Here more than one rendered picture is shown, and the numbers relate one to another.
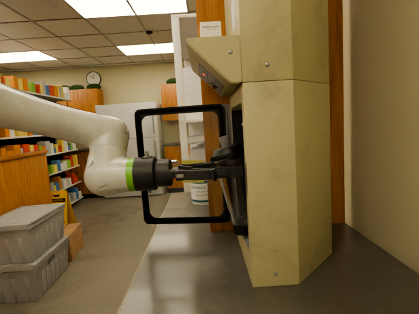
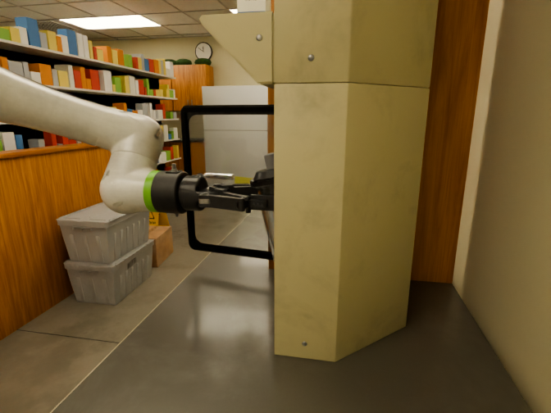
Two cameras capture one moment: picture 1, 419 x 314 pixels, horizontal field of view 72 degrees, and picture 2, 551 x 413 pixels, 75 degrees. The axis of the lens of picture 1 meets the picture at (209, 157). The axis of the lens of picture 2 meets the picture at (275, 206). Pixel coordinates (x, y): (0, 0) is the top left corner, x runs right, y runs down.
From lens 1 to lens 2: 0.22 m
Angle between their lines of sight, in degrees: 14
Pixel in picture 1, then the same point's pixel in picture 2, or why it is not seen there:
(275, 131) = (317, 157)
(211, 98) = not seen: hidden behind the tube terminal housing
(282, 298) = (302, 376)
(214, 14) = not seen: outside the picture
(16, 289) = (94, 289)
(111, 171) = (127, 185)
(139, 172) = (159, 190)
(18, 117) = (19, 111)
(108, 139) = (129, 144)
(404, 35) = not seen: outside the picture
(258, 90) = (296, 95)
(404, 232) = (516, 318)
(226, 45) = (253, 27)
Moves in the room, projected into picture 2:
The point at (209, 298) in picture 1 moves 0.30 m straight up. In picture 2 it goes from (216, 357) to (208, 195)
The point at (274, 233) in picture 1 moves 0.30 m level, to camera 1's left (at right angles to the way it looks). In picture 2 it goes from (305, 294) to (146, 278)
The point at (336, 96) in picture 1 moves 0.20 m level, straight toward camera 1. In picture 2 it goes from (464, 103) to (445, 100)
